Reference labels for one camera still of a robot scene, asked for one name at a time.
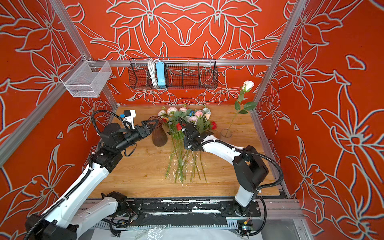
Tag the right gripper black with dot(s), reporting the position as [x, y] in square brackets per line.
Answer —
[185, 144]

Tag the aluminium back crossbar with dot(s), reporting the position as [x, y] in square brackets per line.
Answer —
[219, 63]

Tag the aluminium frame post right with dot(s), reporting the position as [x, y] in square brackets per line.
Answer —
[288, 30]

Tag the clear ribbed glass vase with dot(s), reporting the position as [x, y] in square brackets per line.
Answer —
[226, 134]

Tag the pile of artificial flowers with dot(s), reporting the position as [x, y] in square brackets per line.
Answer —
[183, 164]

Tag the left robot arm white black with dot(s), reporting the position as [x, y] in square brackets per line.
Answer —
[62, 220]

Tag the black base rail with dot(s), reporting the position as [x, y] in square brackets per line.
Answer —
[203, 213]

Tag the blue card in basket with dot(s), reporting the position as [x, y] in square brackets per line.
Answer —
[160, 67]

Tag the white rose stem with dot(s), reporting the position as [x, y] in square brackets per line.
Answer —
[242, 107]

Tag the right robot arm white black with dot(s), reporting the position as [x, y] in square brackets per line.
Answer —
[248, 164]

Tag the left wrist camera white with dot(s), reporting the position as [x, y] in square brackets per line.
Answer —
[128, 119]

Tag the black wire basket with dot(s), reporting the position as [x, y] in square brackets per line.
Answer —
[177, 76]

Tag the aluminium frame post left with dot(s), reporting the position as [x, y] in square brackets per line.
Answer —
[80, 44]

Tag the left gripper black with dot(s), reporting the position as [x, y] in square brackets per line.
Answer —
[145, 129]

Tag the aluminium frame post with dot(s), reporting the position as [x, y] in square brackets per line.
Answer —
[80, 44]
[288, 30]

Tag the clear acrylic wall box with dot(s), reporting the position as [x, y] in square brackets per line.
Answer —
[86, 79]

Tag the brown glass vase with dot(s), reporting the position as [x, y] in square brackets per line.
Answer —
[159, 136]

